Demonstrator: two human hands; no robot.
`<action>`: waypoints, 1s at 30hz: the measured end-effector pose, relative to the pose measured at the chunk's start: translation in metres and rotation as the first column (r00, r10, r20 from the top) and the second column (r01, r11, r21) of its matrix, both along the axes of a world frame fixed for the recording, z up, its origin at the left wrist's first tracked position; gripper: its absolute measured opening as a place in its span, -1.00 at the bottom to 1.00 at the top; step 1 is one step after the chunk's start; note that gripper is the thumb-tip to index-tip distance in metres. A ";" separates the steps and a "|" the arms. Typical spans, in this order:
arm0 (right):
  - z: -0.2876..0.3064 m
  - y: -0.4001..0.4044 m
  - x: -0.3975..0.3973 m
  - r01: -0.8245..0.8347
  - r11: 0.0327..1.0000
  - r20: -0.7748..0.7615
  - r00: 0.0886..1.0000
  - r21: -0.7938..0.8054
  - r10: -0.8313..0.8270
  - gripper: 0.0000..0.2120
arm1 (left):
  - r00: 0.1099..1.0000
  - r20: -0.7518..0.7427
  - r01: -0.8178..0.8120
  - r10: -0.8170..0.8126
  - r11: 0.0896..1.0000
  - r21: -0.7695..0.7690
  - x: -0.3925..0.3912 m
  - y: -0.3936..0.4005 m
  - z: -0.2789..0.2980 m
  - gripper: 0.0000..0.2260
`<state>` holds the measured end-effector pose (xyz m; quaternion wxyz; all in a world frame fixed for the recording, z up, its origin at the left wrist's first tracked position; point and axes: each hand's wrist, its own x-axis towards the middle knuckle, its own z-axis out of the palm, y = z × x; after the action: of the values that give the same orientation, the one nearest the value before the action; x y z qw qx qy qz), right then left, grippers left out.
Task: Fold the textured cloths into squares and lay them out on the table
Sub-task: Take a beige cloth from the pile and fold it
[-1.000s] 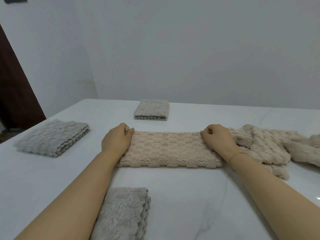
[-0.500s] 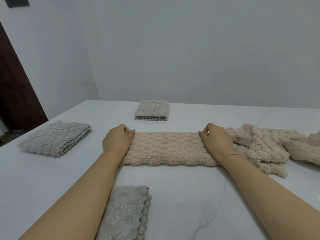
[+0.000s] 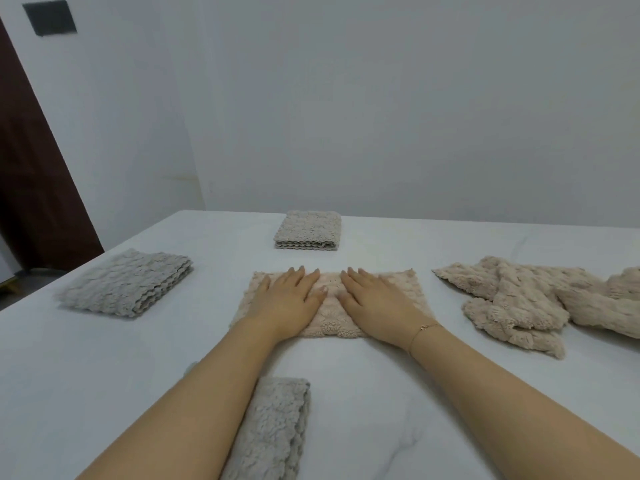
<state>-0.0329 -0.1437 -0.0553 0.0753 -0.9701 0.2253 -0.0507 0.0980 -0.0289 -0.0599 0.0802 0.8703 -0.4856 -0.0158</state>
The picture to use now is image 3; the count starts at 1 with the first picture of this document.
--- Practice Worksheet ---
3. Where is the person's right hand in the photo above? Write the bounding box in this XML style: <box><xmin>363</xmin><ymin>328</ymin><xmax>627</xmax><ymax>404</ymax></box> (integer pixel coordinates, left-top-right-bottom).
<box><xmin>339</xmin><ymin>267</ymin><xmax>445</xmax><ymax>351</ymax></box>

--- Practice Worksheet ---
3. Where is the black wall switch panel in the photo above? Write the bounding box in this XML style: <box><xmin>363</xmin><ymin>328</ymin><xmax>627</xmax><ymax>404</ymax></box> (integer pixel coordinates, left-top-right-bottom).
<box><xmin>22</xmin><ymin>0</ymin><xmax>79</xmax><ymax>37</ymax></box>

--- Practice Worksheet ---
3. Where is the white glossy table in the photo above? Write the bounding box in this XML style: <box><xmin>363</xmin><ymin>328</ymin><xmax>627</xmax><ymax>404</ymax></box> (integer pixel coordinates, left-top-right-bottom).
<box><xmin>0</xmin><ymin>209</ymin><xmax>640</xmax><ymax>480</ymax></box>

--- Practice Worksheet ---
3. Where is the blue-grey fluffy towel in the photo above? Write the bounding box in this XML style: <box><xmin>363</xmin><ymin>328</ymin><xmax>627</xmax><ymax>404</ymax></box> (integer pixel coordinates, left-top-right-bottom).
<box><xmin>182</xmin><ymin>362</ymin><xmax>312</xmax><ymax>480</ymax></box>

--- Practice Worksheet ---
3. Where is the person's left forearm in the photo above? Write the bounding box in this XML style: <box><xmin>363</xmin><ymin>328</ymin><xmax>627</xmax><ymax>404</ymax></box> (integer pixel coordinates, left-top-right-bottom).
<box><xmin>77</xmin><ymin>318</ymin><xmax>301</xmax><ymax>480</ymax></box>

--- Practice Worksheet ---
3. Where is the dark brown wooden door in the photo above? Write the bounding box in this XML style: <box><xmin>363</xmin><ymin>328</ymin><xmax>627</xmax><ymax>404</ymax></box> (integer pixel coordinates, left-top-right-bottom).
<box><xmin>0</xmin><ymin>19</ymin><xmax>105</xmax><ymax>273</ymax></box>

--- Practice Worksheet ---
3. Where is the person's left hand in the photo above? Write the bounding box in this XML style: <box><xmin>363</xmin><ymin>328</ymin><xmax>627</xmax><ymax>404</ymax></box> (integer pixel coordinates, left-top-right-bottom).
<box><xmin>243</xmin><ymin>266</ymin><xmax>329</xmax><ymax>344</ymax></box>

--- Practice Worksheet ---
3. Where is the white cabinet with wooden base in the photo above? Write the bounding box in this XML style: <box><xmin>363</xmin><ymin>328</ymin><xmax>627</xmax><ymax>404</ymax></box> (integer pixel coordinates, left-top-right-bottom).
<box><xmin>0</xmin><ymin>234</ymin><xmax>21</xmax><ymax>295</ymax></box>

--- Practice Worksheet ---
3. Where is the taupe fluffy towel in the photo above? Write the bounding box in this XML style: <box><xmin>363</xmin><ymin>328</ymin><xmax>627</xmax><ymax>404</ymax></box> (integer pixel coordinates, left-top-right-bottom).
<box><xmin>273</xmin><ymin>210</ymin><xmax>343</xmax><ymax>251</ymax></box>
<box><xmin>55</xmin><ymin>248</ymin><xmax>195</xmax><ymax>318</ymax></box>

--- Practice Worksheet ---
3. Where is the person's right forearm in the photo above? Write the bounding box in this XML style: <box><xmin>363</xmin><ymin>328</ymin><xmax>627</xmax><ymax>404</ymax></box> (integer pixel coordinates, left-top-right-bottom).
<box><xmin>409</xmin><ymin>324</ymin><xmax>640</xmax><ymax>480</ymax></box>

